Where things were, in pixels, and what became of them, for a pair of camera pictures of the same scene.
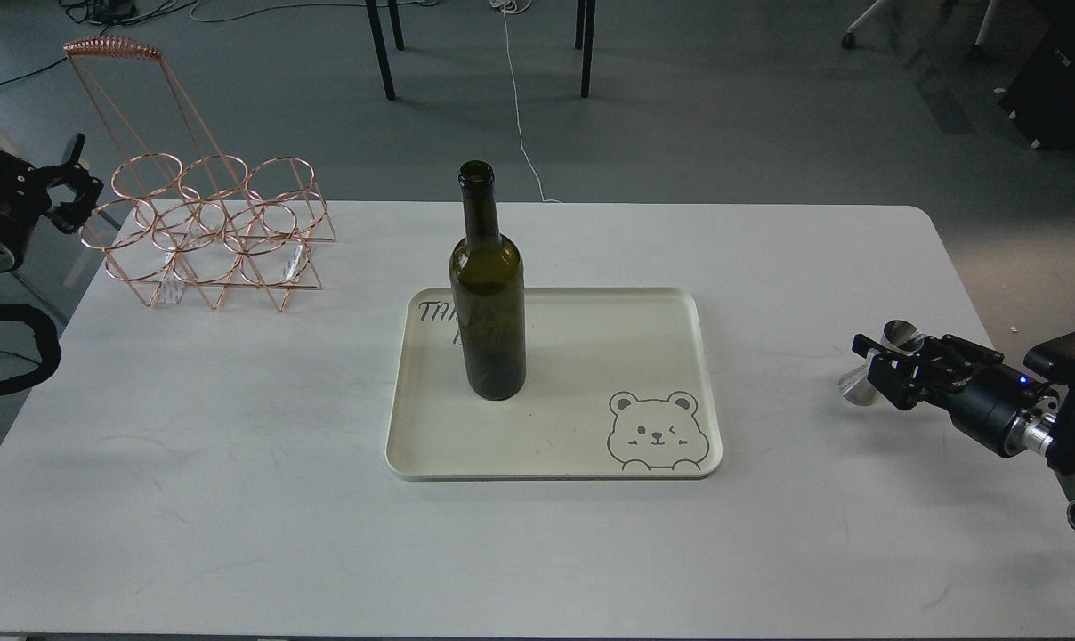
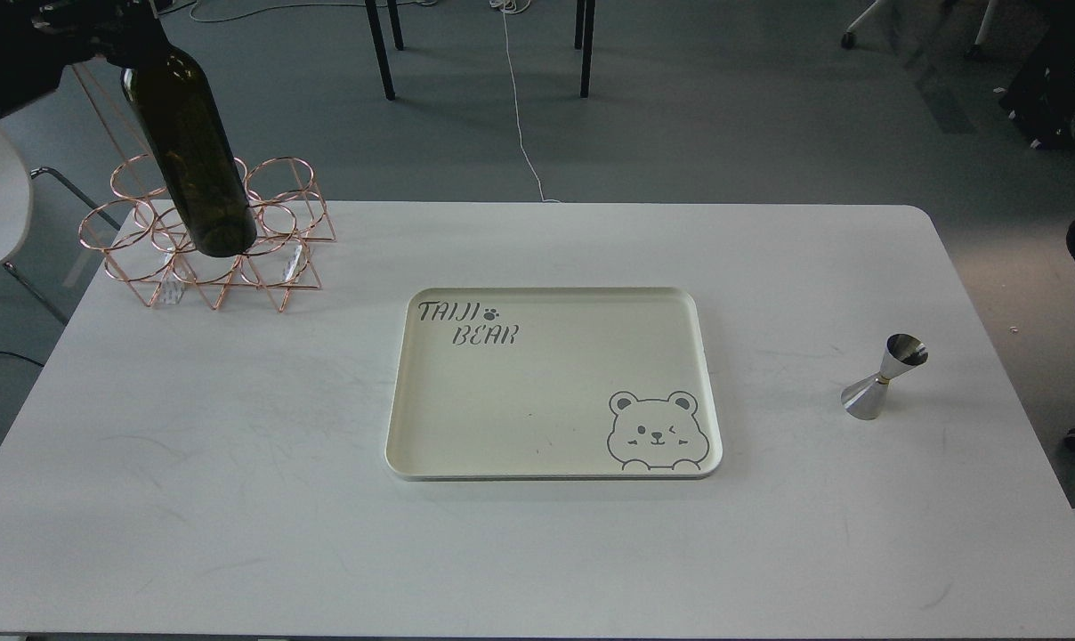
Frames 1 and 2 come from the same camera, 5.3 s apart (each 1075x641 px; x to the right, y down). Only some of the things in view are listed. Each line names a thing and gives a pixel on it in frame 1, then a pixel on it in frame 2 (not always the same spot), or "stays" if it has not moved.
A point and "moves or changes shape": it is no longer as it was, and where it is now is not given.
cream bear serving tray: (618, 385) stays
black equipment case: (1057, 96) stays
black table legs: (580, 29) stays
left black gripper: (6, 196) to (19, 49)
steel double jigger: (856, 385) moves or changes shape
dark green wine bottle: (488, 296) to (185, 116)
